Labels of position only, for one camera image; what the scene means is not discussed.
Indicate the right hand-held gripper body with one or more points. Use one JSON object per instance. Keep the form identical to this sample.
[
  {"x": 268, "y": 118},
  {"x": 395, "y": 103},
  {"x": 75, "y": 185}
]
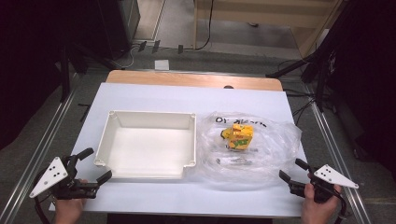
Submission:
[{"x": 334, "y": 176}]

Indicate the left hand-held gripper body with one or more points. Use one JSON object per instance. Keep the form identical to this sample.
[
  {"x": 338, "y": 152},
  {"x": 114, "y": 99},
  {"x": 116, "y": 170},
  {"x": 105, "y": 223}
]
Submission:
[{"x": 49, "y": 177}]

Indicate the person's left hand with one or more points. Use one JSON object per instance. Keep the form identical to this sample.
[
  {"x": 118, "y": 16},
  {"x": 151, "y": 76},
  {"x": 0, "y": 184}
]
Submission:
[{"x": 69, "y": 211}]

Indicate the person's right hand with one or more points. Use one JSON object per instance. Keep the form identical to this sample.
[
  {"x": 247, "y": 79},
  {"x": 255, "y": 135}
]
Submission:
[{"x": 317, "y": 213}]

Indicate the clear plastic bag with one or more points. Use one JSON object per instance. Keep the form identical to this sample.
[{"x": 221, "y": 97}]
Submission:
[{"x": 274, "y": 146}]

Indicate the white plastic box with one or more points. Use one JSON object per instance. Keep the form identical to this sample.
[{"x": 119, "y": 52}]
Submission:
[{"x": 146, "y": 152}]

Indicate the yellow carton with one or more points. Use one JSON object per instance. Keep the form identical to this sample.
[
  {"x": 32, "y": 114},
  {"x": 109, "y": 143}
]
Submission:
[{"x": 241, "y": 138}]

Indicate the black metal stand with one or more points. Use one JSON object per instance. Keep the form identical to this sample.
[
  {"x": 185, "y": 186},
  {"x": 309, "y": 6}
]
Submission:
[
  {"x": 299, "y": 63},
  {"x": 64, "y": 77}
]

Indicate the white board sheet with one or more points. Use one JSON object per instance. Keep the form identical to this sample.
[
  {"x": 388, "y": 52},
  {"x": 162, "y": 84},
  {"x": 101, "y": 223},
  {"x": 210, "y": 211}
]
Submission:
[{"x": 155, "y": 96}]

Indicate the small black table knob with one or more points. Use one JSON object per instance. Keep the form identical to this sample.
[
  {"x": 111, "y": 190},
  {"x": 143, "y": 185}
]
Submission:
[{"x": 228, "y": 87}]

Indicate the small white floor box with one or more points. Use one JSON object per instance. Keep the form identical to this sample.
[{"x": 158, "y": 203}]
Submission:
[{"x": 162, "y": 64}]

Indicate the black cabinet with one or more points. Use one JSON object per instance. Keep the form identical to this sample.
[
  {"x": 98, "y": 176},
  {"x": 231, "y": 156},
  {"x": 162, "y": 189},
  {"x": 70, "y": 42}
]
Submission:
[{"x": 121, "y": 25}]

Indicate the metal floor rail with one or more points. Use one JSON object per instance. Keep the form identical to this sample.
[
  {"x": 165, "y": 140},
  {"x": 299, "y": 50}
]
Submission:
[
  {"x": 336, "y": 149},
  {"x": 37, "y": 152}
]

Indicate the light wooden furniture frame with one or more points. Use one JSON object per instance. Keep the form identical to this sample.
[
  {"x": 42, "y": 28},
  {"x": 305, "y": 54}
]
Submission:
[{"x": 264, "y": 20}]

